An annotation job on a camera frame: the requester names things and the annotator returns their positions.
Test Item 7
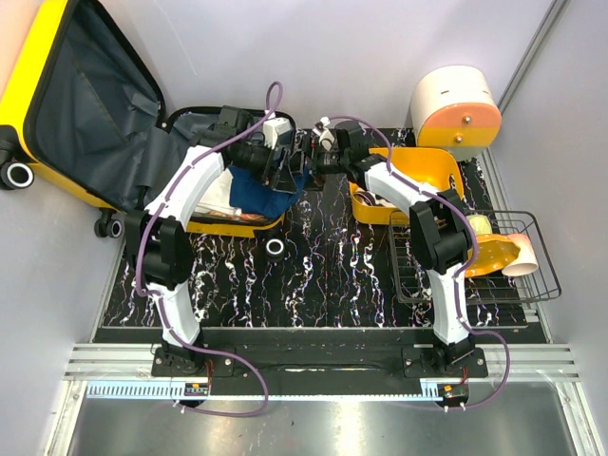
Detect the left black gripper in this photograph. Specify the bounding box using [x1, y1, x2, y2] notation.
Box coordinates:
[230, 138, 296, 193]

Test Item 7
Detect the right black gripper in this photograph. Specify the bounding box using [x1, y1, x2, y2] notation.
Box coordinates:
[289, 135, 349, 193]

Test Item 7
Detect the navy blue garment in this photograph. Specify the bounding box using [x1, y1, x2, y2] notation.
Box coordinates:
[228, 166, 307, 219]

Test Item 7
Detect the yellow Pikachu suitcase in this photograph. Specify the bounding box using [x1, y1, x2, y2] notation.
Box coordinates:
[0, 0, 298, 262]

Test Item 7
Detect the black white striped garment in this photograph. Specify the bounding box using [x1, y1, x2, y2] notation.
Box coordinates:
[353, 188, 394, 208]

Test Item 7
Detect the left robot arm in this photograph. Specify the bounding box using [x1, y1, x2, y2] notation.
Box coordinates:
[125, 106, 295, 376]

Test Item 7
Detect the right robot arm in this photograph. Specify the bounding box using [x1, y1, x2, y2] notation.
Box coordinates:
[302, 116, 477, 377]

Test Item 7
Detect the black marble pattern mat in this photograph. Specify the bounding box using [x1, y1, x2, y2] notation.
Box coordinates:
[102, 126, 542, 330]

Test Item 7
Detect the yellow plastic basket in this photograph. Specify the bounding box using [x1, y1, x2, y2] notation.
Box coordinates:
[350, 147, 465, 225]

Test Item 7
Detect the white pink drawer cabinet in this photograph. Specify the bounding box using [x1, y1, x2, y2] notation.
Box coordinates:
[409, 66, 502, 162]

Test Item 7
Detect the pale green cup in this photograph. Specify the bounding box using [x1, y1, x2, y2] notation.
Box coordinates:
[466, 214, 493, 236]

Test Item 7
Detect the yellow ceramic dish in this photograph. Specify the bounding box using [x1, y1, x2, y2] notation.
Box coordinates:
[465, 234, 521, 278]

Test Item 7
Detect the pink white cup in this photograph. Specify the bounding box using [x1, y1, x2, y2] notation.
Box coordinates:
[502, 234, 539, 277]

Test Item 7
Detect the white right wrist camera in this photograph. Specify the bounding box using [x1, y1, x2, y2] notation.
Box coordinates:
[313, 117, 335, 152]

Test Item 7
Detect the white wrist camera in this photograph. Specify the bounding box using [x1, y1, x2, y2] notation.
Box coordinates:
[313, 117, 335, 152]
[262, 117, 293, 149]

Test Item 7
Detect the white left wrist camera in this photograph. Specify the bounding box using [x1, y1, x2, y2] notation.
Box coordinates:
[262, 117, 293, 149]

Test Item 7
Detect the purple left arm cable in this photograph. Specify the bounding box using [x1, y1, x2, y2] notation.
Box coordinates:
[134, 80, 270, 418]

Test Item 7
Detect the black wire rack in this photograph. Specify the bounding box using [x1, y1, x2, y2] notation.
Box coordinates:
[389, 210, 561, 306]

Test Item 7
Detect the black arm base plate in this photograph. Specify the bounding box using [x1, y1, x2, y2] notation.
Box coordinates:
[151, 328, 488, 379]

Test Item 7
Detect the aluminium frame rail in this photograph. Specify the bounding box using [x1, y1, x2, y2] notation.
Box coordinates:
[64, 343, 579, 402]

